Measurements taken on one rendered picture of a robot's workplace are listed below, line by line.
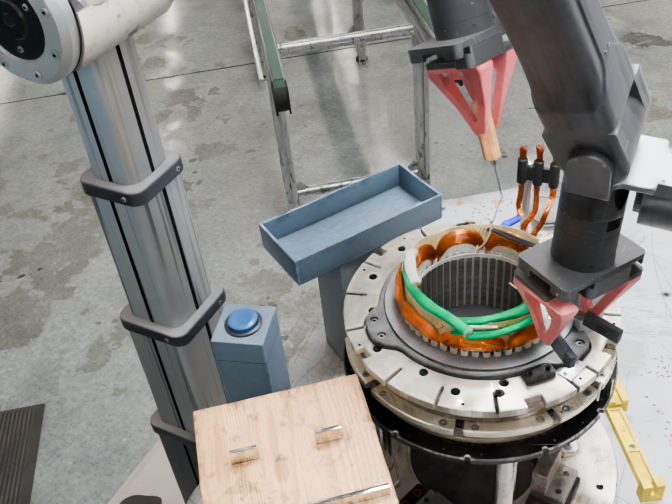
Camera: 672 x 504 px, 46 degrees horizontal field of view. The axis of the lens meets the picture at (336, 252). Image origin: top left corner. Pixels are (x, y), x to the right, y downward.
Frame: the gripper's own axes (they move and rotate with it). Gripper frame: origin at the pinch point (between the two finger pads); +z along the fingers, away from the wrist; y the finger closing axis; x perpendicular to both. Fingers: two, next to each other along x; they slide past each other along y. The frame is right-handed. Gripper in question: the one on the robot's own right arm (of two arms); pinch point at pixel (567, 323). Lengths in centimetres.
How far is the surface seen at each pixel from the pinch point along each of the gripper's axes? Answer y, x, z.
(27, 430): -55, 133, 121
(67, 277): -25, 193, 121
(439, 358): -9.0, 8.6, 7.4
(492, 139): -0.4, 12.9, -15.0
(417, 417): -13.6, 6.3, 11.9
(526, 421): -4.5, -0.8, 11.4
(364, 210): 4.7, 44.9, 15.1
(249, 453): -31.2, 11.5, 11.0
